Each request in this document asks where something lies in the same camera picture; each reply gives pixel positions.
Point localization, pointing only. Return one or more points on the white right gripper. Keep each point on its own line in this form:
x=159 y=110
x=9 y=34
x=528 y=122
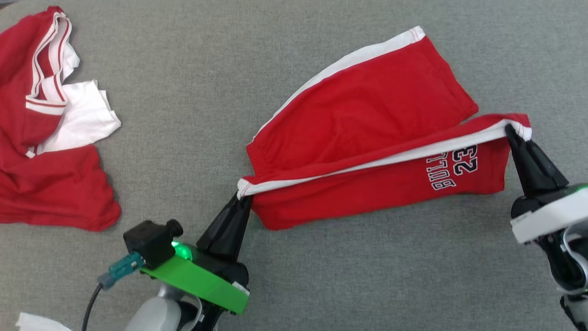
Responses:
x=551 y=214

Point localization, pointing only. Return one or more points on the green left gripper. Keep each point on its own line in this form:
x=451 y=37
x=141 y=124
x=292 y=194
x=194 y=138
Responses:
x=197 y=280

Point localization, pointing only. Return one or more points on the red shorts with white stripe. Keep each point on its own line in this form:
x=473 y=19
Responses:
x=367 y=119

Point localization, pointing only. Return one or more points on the red and white jersey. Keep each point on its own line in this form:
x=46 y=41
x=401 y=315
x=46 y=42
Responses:
x=46 y=193

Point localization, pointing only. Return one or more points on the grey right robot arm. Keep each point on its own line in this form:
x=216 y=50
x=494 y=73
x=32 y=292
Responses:
x=572 y=271

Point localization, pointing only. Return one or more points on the grey fabric sofa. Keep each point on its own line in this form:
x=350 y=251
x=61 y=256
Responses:
x=183 y=69

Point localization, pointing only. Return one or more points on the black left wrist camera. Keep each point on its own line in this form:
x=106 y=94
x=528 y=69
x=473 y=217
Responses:
x=149 y=241

